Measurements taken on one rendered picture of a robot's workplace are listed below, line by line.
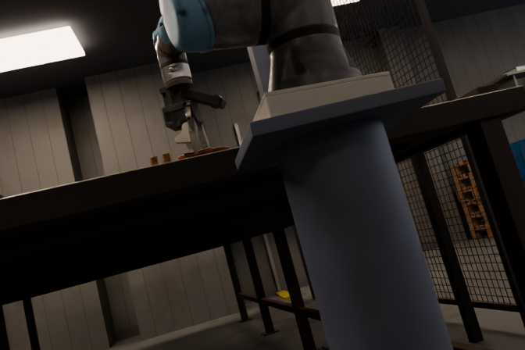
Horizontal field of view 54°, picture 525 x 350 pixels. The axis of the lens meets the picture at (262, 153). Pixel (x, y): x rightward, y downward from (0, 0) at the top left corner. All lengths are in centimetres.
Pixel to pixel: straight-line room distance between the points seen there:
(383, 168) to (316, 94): 14
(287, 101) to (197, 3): 19
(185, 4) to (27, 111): 583
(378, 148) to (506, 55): 759
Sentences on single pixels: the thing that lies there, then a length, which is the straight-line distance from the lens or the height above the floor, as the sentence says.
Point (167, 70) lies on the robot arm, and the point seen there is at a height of 120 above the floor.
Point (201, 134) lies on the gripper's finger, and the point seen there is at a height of 103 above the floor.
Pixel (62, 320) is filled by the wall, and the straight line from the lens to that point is 622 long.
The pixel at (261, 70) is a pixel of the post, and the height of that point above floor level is 173.
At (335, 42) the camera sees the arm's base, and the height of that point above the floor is 98.
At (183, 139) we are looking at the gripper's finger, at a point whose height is 101.
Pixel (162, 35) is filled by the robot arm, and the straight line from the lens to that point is 129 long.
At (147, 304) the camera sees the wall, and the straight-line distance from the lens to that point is 592.
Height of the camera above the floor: 73
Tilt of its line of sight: 9 degrees up
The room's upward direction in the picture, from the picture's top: 15 degrees counter-clockwise
